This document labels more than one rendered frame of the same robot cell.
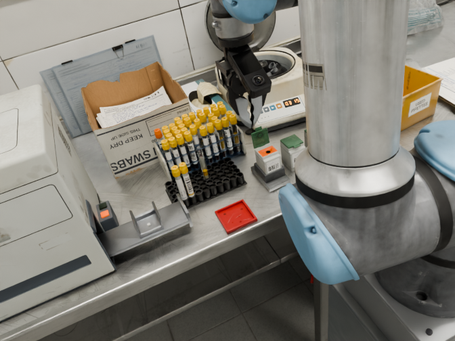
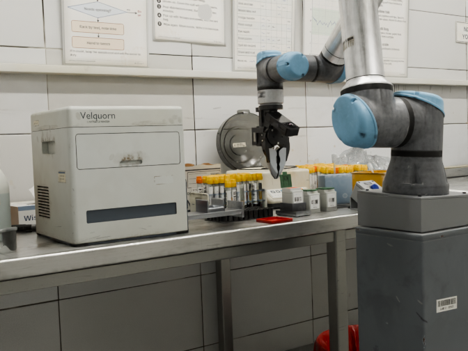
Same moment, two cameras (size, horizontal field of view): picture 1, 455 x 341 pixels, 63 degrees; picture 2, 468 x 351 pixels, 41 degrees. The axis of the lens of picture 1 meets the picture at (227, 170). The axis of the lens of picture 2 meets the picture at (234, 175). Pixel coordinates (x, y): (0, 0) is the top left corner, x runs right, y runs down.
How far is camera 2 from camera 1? 120 cm
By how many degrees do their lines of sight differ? 39
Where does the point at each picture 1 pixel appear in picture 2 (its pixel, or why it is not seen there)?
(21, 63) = not seen: hidden behind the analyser
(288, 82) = (294, 173)
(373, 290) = (386, 196)
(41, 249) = (153, 182)
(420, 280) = (409, 172)
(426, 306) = (416, 186)
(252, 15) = (296, 72)
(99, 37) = not seen: hidden behind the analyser
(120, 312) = not seen: outside the picture
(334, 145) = (359, 66)
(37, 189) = (169, 131)
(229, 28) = (270, 95)
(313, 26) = (348, 24)
